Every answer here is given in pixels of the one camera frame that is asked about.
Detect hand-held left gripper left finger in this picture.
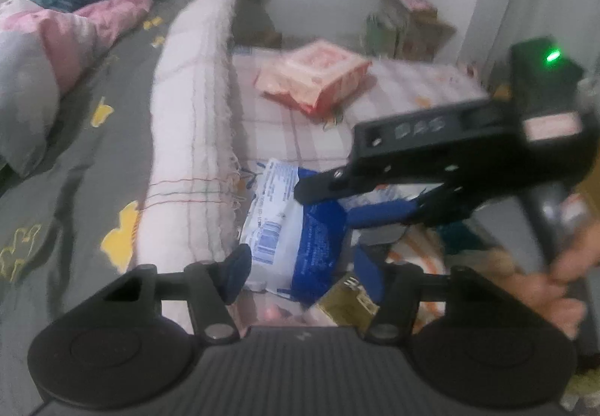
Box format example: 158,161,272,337
66,244,254,346

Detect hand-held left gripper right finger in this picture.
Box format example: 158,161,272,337
354,246,540,344

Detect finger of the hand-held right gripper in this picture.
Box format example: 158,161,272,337
294,164,392,207
346,184,479,229

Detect gold snack carton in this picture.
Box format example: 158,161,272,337
307,273,381,329

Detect dark blue white packet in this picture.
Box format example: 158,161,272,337
238,157,359,304

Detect person's right hand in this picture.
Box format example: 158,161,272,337
508,217,600,342

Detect checked cloth with teapot print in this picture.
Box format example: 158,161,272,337
225,53,498,332

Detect small open cardboard box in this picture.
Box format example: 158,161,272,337
379,0,458,61

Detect orange pink packet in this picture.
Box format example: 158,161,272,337
254,40,373,118

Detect green carton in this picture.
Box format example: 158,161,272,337
363,8,404,56

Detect white woven bed pad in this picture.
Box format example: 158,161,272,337
133,0,245,276

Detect grey bed sheet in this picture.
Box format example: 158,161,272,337
0,0,198,351

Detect pink grey quilt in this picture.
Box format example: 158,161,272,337
0,0,155,178

